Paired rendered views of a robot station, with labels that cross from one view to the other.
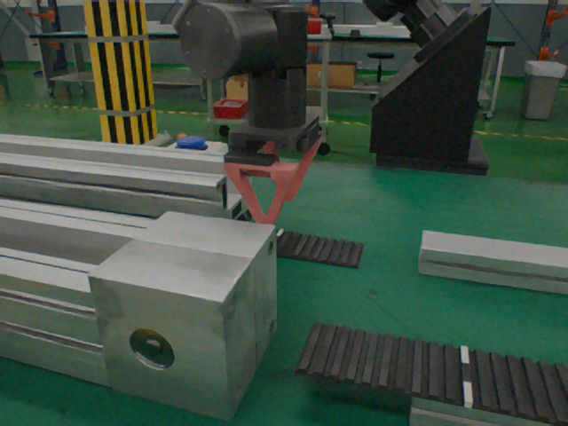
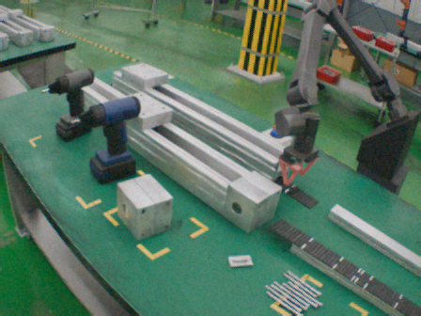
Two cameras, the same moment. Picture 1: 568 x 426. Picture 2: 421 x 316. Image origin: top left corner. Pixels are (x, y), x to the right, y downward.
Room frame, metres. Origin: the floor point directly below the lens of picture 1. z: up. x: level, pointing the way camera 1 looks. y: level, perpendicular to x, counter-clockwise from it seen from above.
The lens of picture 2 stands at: (-0.50, -0.15, 1.40)
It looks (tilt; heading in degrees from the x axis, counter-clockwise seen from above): 31 degrees down; 23
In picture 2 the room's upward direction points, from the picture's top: 9 degrees clockwise
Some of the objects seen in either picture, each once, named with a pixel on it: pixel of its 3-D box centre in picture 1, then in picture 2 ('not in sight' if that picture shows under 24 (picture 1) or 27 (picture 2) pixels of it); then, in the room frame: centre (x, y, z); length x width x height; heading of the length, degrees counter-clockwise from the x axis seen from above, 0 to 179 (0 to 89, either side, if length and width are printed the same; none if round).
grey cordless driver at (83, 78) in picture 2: not in sight; (67, 105); (0.26, 0.70, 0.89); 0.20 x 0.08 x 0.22; 169
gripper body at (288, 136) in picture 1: (277, 103); (304, 142); (0.45, 0.00, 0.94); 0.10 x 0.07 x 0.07; 163
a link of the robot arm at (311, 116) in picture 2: (272, 38); (307, 122); (0.44, 0.01, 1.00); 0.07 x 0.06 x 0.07; 147
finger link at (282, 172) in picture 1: (269, 180); (292, 167); (0.42, 0.01, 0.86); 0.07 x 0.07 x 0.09; 73
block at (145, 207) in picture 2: not in sight; (148, 205); (0.10, 0.25, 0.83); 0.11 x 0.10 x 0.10; 156
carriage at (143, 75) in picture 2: not in sight; (143, 78); (0.65, 0.67, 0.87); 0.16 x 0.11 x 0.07; 73
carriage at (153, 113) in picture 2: not in sight; (141, 114); (0.39, 0.49, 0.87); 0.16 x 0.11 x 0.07; 73
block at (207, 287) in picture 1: (202, 296); (255, 199); (0.28, 0.06, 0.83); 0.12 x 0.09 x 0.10; 163
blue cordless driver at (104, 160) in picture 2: not in sight; (103, 141); (0.17, 0.45, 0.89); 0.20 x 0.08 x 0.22; 157
